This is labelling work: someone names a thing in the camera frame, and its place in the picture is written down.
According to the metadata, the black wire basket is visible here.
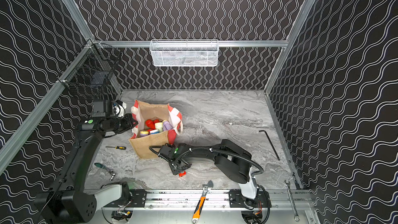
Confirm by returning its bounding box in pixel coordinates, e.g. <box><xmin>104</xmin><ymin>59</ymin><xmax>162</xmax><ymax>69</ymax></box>
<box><xmin>59</xmin><ymin>44</ymin><xmax>122</xmax><ymax>101</ymax></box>

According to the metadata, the white wire basket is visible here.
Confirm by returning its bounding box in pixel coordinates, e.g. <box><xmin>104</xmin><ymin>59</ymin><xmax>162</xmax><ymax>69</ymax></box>
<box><xmin>149</xmin><ymin>39</ymin><xmax>220</xmax><ymax>67</ymax></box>

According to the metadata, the silver combination wrench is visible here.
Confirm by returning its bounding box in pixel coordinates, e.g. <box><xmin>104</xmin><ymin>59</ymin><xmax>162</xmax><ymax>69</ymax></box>
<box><xmin>284</xmin><ymin>180</ymin><xmax>301</xmax><ymax>223</ymax></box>

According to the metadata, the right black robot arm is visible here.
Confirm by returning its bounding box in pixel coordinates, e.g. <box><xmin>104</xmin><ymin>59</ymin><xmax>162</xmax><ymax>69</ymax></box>
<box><xmin>149</xmin><ymin>139</ymin><xmax>264</xmax><ymax>208</ymax></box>

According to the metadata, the yellow black screwdriver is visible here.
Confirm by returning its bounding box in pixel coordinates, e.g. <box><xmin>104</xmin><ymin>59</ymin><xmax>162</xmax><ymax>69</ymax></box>
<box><xmin>105</xmin><ymin>146</ymin><xmax>126</xmax><ymax>150</ymax></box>

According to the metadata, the green flashlight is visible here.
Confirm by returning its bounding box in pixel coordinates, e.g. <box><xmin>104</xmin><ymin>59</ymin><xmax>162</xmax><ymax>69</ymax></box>
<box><xmin>155</xmin><ymin>122</ymin><xmax>163</xmax><ymax>133</ymax></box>

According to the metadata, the blue flashlight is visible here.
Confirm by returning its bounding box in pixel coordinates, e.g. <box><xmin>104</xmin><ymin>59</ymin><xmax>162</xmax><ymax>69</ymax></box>
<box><xmin>149</xmin><ymin>129</ymin><xmax>160</xmax><ymax>135</ymax></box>

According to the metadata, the green handled tool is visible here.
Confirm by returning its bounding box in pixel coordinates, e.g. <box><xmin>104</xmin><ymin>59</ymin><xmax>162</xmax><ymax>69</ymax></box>
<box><xmin>94</xmin><ymin>162</ymin><xmax>116</xmax><ymax>181</ymax></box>

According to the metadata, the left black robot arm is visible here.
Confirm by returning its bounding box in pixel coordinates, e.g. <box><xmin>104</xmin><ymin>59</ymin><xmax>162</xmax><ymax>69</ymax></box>
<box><xmin>34</xmin><ymin>114</ymin><xmax>138</xmax><ymax>224</ymax></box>

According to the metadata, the aluminium corner post right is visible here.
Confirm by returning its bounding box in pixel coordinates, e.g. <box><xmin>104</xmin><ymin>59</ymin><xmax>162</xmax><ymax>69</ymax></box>
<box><xmin>264</xmin><ymin>0</ymin><xmax>315</xmax><ymax>95</ymax></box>

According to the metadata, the purple flashlight yellow rim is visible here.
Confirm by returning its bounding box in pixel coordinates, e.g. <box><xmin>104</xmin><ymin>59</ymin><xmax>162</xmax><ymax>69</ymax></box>
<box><xmin>162</xmin><ymin>120</ymin><xmax>173</xmax><ymax>131</ymax></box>

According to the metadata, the orange adjustable wrench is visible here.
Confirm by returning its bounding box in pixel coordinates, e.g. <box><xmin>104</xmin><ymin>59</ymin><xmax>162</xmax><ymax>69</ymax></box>
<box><xmin>191</xmin><ymin>180</ymin><xmax>214</xmax><ymax>224</ymax></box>

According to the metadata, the metal base rail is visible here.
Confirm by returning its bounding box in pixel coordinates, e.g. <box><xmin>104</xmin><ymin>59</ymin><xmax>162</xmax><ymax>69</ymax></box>
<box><xmin>62</xmin><ymin>188</ymin><xmax>312</xmax><ymax>211</ymax></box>

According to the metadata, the black hex key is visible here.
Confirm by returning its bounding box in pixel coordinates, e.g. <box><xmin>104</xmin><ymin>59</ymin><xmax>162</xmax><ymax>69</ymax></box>
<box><xmin>259</xmin><ymin>130</ymin><xmax>280</xmax><ymax>161</ymax></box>

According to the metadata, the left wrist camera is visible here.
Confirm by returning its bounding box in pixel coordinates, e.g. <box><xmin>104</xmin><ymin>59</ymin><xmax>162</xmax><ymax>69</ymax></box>
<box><xmin>91</xmin><ymin>100</ymin><xmax>126</xmax><ymax>118</ymax></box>

